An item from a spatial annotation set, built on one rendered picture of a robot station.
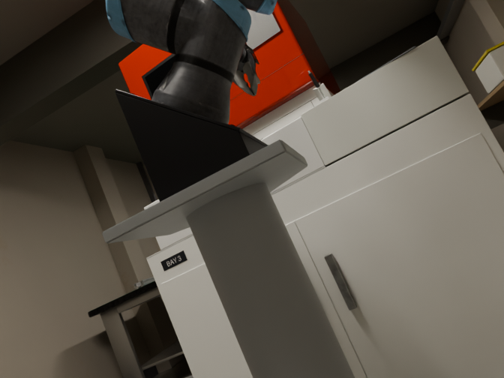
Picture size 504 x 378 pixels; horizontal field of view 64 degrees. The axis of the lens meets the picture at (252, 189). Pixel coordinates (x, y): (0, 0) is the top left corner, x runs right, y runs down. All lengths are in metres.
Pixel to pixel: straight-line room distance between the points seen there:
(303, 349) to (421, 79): 0.64
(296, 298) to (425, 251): 0.41
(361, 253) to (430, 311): 0.19
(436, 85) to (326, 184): 0.33
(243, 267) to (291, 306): 0.10
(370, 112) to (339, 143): 0.10
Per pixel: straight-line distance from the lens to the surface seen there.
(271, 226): 0.69
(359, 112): 1.02
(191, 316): 1.23
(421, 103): 1.01
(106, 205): 4.95
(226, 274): 0.69
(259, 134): 1.76
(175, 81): 0.76
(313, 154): 1.03
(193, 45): 0.77
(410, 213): 0.99
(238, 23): 0.79
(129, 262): 4.82
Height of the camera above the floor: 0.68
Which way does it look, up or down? 9 degrees up
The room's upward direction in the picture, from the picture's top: 24 degrees counter-clockwise
